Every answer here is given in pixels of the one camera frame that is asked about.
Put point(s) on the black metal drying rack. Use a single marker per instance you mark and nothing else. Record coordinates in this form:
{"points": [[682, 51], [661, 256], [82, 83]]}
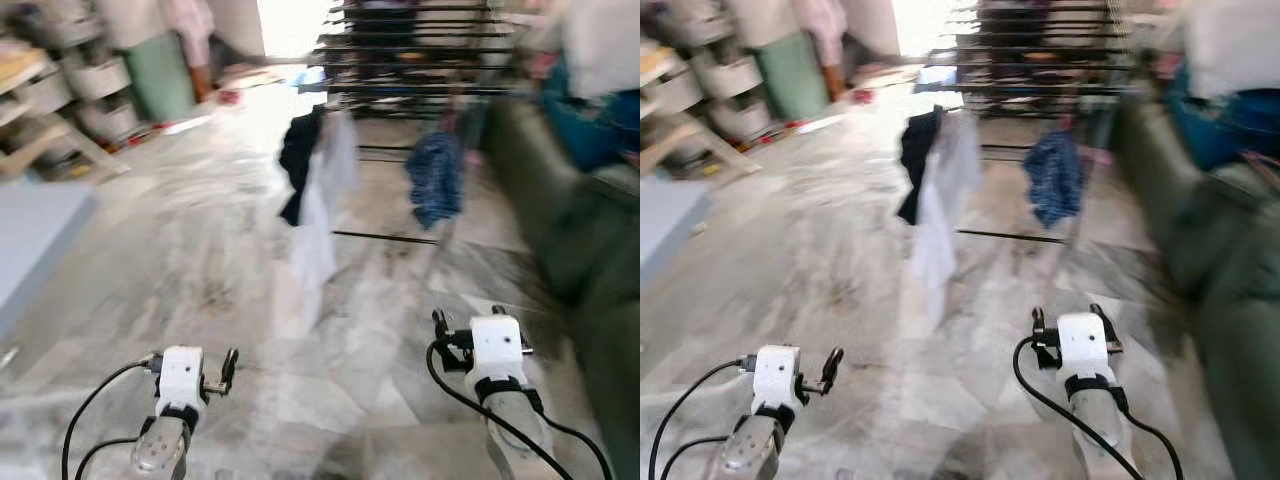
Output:
{"points": [[1040, 60], [420, 60]]}

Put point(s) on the pale grey folding table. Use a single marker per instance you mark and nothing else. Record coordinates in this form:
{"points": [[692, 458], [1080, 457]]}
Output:
{"points": [[670, 220], [35, 240]]}

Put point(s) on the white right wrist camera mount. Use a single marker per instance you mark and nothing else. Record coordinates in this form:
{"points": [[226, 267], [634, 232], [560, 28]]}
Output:
{"points": [[497, 348], [1083, 348]]}

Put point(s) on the large white pillow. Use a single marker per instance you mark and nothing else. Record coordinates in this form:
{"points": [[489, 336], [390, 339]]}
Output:
{"points": [[605, 45], [1235, 45]]}

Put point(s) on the grey storage trolley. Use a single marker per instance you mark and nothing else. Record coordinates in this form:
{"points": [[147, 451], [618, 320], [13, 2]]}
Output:
{"points": [[730, 80], [100, 85]]}

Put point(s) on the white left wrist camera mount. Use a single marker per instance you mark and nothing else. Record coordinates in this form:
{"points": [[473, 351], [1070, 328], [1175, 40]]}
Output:
{"points": [[776, 375], [180, 375]]}

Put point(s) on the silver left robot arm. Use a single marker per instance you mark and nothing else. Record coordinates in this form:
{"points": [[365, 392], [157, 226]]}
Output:
{"points": [[748, 445], [162, 445]]}

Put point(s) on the white garment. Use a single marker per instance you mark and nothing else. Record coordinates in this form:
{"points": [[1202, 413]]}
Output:
{"points": [[320, 230], [945, 230]]}

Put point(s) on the blue plaid garment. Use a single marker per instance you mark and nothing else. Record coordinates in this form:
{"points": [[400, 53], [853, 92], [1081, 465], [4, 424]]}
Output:
{"points": [[1055, 180], [436, 180]]}

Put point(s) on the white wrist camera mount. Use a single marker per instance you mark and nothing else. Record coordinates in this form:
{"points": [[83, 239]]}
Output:
{"points": [[776, 375], [497, 348], [180, 375], [1083, 348]]}

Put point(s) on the white paper sheet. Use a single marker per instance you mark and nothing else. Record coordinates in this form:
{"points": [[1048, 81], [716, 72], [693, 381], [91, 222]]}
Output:
{"points": [[188, 124], [820, 122]]}

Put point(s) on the green sofa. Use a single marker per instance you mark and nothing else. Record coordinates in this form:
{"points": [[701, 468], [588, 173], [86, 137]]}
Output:
{"points": [[590, 260], [1220, 280]]}

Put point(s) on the dark navy garment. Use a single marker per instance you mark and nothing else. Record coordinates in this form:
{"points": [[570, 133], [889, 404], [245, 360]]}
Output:
{"points": [[918, 160], [298, 160]]}

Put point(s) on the green bin with white top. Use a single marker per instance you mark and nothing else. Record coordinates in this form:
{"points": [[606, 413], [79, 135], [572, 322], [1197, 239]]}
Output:
{"points": [[790, 70], [160, 70]]}

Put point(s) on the blue suitcase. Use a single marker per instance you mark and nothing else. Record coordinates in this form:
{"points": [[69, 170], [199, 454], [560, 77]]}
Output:
{"points": [[1230, 130], [600, 125]]}

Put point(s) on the pink hanging cloth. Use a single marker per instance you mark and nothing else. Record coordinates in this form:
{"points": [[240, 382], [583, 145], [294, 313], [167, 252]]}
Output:
{"points": [[822, 25], [190, 25]]}

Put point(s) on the pink slipper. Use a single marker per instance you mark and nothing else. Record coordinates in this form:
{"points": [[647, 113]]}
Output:
{"points": [[230, 97], [862, 96]]}

